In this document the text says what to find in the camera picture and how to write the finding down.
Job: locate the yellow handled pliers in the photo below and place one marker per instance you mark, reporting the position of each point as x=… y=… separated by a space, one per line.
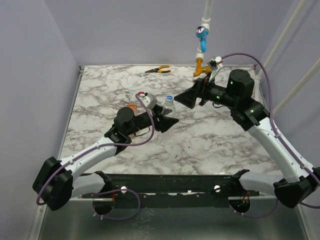
x=163 y=69

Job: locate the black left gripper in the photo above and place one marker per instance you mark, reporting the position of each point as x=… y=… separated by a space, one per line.
x=164 y=122

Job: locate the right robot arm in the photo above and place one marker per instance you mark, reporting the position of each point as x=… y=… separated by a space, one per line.
x=298 y=179

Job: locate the orange plastic faucet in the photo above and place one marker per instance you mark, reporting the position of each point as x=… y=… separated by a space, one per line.
x=199 y=69

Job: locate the blue Pocari Sweat cap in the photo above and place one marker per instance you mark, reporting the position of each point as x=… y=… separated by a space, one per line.
x=169 y=99

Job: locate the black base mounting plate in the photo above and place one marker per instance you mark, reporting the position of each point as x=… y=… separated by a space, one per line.
x=127 y=191

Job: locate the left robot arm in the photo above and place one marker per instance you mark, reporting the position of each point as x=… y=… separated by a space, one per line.
x=55 y=182

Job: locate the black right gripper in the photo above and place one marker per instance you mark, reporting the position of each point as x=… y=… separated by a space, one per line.
x=200 y=92

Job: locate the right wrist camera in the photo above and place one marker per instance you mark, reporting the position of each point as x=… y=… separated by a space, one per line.
x=215 y=64

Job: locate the white PVC pipe frame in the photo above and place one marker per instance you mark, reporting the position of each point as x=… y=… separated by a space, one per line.
x=315 y=67

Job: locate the orange label tea bottle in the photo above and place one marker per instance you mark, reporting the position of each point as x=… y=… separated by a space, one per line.
x=133 y=105

